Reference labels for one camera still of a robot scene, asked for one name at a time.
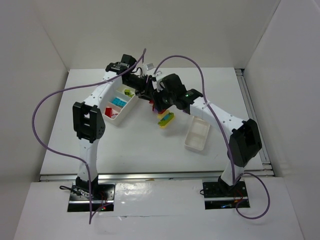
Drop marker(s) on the right white divided container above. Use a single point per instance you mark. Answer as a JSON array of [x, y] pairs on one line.
[[197, 134]]

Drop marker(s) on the red 2x4 lego brick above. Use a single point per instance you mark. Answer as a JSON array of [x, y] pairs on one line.
[[108, 112]]

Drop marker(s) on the teal 2x4 lego brick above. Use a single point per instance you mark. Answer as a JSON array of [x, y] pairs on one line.
[[118, 102]]

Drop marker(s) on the aluminium front rail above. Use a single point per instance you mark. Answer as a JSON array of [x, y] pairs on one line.
[[136, 176]]

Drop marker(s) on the green 2x4 lego brick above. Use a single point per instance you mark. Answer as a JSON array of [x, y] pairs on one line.
[[128, 93]]

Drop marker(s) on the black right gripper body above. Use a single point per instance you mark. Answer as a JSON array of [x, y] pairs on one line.
[[160, 105]]

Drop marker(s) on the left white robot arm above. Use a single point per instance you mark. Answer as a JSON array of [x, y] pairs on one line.
[[89, 125]]

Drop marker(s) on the white divided container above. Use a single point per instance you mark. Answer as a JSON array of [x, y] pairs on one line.
[[197, 134], [120, 114]]

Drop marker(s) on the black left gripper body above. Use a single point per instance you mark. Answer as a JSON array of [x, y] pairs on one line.
[[145, 90]]

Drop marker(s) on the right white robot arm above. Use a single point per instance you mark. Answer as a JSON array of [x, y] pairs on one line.
[[242, 137]]

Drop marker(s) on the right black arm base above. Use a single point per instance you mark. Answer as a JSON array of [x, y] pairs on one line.
[[214, 198]]

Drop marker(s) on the left white divided container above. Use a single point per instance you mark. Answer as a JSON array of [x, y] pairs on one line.
[[120, 114]]

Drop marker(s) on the multicolour lego tower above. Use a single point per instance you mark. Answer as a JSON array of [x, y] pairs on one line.
[[165, 117]]

